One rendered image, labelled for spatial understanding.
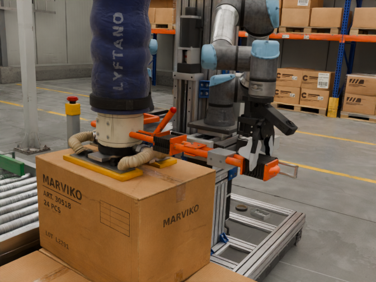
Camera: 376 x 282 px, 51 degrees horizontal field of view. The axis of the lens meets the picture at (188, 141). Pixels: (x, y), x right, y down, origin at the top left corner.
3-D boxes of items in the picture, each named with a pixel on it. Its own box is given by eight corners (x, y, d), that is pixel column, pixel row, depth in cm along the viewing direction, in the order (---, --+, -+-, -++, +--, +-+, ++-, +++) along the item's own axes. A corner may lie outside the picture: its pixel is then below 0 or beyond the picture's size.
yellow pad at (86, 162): (62, 159, 153) (61, 147, 152) (83, 154, 161) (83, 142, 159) (122, 182, 133) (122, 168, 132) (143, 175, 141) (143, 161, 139)
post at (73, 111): (70, 248, 269) (64, 103, 244) (78, 244, 275) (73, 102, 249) (76, 251, 265) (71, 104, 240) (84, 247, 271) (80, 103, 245)
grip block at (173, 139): (150, 150, 136) (151, 134, 134) (169, 145, 143) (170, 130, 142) (169, 156, 131) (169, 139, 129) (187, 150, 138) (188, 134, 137)
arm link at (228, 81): (208, 99, 192) (210, 71, 189) (236, 101, 191) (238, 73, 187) (207, 103, 181) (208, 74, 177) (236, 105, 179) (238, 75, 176)
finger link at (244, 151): (236, 167, 115) (245, 137, 116) (254, 172, 112) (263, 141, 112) (231, 165, 113) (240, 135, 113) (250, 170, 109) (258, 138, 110)
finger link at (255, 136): (254, 154, 113) (262, 125, 114) (259, 155, 112) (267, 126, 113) (247, 151, 110) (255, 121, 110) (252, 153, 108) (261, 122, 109)
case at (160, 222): (40, 245, 167) (34, 155, 156) (113, 216, 197) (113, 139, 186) (137, 311, 130) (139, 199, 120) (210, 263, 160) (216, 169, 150)
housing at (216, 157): (205, 164, 124) (206, 150, 122) (217, 160, 129) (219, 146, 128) (224, 170, 119) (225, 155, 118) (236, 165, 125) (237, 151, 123)
